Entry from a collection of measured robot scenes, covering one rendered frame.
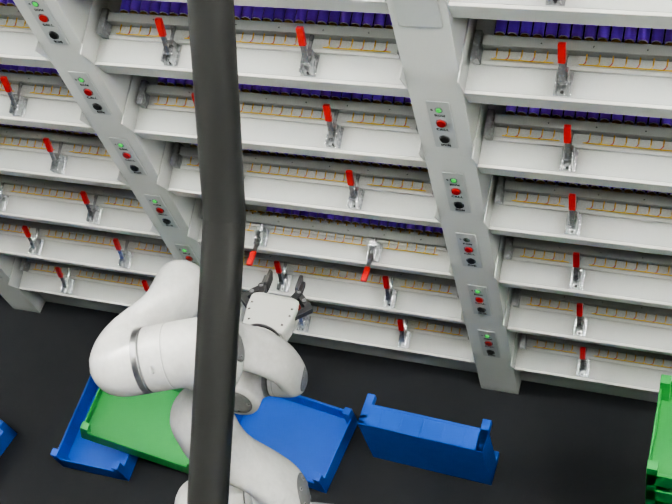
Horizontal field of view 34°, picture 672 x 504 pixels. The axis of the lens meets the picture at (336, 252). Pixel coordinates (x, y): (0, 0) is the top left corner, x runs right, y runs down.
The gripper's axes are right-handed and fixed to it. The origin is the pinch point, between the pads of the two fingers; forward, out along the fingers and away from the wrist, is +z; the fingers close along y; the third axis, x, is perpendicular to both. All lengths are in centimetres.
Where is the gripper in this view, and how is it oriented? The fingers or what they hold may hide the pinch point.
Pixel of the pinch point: (284, 282)
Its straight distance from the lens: 223.0
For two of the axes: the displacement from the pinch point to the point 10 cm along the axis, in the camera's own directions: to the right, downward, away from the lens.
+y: 9.7, 1.7, -1.8
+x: 0.0, -7.1, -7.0
